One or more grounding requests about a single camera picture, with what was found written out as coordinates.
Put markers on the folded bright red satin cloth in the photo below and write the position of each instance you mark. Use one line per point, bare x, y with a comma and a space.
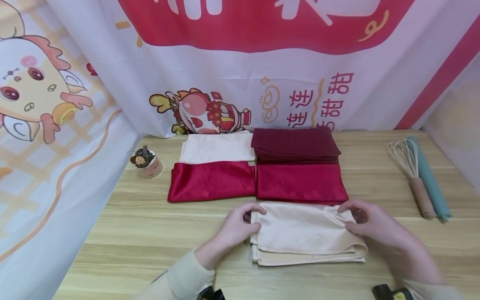
300, 182
212, 181

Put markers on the teal rolled mat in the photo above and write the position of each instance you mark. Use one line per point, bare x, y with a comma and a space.
431, 183

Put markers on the person's left forearm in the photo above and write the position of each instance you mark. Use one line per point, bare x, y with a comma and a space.
180, 277

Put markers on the small potted plant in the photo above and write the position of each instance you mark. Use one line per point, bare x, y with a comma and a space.
146, 162

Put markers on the person's right forearm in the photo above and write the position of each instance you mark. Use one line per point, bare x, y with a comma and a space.
423, 266

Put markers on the person's left thumb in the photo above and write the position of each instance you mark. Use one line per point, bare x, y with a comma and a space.
254, 228

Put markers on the person's left hand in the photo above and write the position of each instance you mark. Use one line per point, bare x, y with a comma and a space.
230, 233

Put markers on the cream satin cloth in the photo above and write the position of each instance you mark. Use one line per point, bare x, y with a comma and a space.
303, 233

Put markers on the black wrist band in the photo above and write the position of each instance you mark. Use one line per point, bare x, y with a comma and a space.
390, 292
212, 293

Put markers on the folded white satin cloth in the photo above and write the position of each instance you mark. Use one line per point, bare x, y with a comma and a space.
217, 148

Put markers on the person's right index finger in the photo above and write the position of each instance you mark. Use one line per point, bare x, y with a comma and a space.
350, 206

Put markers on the person's right hand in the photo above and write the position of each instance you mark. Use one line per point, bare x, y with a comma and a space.
378, 227

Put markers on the person's right thumb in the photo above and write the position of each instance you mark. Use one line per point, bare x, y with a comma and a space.
355, 228

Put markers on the folded dark red cloth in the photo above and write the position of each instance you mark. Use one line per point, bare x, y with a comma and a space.
294, 143

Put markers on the person's left index finger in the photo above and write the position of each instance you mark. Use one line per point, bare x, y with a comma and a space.
253, 208

